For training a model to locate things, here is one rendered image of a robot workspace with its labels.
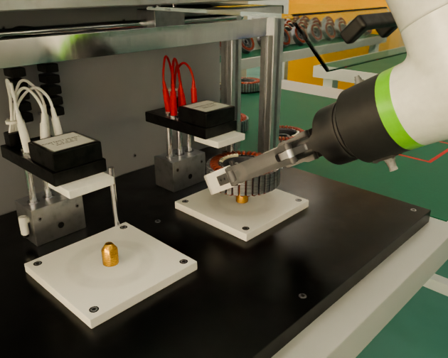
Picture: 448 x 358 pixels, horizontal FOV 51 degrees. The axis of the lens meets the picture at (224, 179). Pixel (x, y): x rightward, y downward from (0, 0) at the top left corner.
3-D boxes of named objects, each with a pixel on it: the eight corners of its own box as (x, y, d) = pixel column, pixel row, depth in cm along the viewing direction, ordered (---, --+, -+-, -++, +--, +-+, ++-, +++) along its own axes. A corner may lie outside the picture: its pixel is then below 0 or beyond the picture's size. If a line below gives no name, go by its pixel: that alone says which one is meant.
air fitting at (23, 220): (32, 236, 63) (28, 216, 62) (23, 239, 62) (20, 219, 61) (28, 233, 64) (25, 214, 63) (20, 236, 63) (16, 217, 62)
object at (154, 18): (185, 30, 75) (184, 3, 74) (156, 33, 71) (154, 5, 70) (167, 29, 78) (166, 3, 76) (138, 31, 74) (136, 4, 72)
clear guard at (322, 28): (417, 51, 69) (424, 8, 66) (328, 72, 53) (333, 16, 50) (248, 35, 89) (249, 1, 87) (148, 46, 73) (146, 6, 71)
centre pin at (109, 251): (121, 262, 57) (120, 243, 56) (108, 268, 56) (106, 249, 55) (113, 256, 59) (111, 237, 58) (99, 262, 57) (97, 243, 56)
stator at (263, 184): (294, 182, 72) (295, 160, 71) (247, 206, 65) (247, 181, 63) (240, 165, 79) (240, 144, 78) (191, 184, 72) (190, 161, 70)
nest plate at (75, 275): (197, 269, 58) (197, 261, 58) (91, 329, 48) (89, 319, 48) (126, 229, 68) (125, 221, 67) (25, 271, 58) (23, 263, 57)
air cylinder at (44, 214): (87, 227, 68) (82, 193, 66) (37, 247, 63) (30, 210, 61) (69, 216, 71) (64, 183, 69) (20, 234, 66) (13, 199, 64)
